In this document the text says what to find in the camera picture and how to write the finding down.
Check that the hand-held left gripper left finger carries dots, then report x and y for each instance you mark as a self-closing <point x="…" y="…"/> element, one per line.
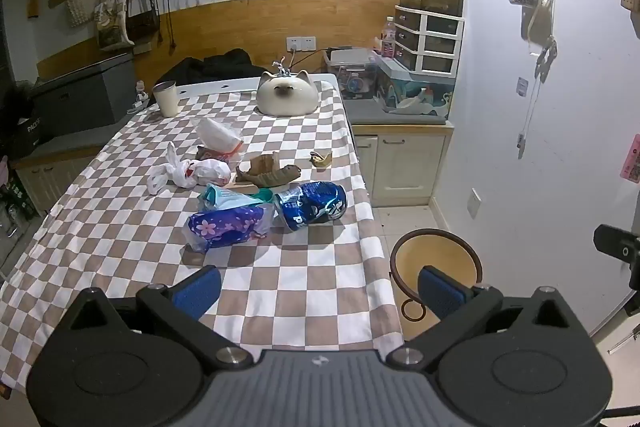
<point x="197" y="292"/>

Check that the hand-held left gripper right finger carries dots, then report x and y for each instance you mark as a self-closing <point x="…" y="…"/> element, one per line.
<point x="442" y="292"/>

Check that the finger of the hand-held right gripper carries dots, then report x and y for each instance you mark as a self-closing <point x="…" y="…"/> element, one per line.
<point x="622" y="247"/>

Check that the beige bin brown rim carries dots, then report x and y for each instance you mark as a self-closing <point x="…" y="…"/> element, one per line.
<point x="435" y="252"/>

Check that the purple floral packet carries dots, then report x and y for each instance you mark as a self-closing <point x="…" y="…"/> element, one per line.
<point x="225" y="227"/>

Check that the light blue tissue packet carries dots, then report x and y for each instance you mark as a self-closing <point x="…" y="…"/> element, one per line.
<point x="225" y="198"/>

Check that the white plastic bag red print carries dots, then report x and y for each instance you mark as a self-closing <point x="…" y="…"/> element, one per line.
<point x="200" y="171"/>

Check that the brown paper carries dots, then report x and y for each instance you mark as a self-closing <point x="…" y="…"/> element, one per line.
<point x="270" y="174"/>

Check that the red snack packet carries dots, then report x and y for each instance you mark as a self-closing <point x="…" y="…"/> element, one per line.
<point x="212" y="154"/>

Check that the blue snack bag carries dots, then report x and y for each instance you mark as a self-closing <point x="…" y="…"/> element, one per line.
<point x="312" y="207"/>

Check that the white orange plastic wrapper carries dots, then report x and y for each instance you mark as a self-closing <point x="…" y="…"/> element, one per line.
<point x="217" y="134"/>

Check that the gold foil wrapper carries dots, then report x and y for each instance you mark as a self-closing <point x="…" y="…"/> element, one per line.
<point x="321" y="158"/>

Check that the brown white checkered tablecloth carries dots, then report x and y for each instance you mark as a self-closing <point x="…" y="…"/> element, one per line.
<point x="125" y="217"/>

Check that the cream cabinet grey top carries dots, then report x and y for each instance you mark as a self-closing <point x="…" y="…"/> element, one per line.
<point x="405" y="162"/>

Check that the cream low cabinet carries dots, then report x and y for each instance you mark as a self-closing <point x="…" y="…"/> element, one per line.
<point x="45" y="177"/>

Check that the cream cup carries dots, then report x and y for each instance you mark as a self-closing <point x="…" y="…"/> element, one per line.
<point x="166" y="102"/>

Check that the teal storage box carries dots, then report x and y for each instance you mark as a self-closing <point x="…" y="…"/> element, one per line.
<point x="415" y="92"/>

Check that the white table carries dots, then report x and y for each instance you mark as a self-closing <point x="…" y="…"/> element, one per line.
<point x="225" y="85"/>

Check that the black jacket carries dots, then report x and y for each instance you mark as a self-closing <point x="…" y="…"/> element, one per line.
<point x="215" y="67"/>

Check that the grey storage box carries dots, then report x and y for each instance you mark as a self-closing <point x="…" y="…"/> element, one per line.
<point x="82" y="92"/>

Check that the clear storage box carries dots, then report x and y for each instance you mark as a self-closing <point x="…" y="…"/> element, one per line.
<point x="352" y="74"/>

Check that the white drawer unit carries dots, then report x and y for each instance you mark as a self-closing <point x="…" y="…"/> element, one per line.
<point x="425" y="42"/>

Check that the pink cap bottle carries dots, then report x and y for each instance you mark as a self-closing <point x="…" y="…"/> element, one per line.
<point x="388" y="39"/>

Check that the black mesh bag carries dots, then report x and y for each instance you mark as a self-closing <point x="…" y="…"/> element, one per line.
<point x="142" y="19"/>

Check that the printed tote bag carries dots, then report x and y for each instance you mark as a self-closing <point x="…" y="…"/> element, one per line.
<point x="112" y="24"/>

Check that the pink wall sticker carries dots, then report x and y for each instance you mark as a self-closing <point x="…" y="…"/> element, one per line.
<point x="632" y="159"/>

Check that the white wall socket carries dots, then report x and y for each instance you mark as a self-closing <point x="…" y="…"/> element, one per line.
<point x="474" y="203"/>

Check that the small white wall card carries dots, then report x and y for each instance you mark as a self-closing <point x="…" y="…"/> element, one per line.
<point x="522" y="87"/>

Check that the white wall socket strip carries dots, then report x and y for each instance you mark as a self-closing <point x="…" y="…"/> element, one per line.
<point x="301" y="43"/>

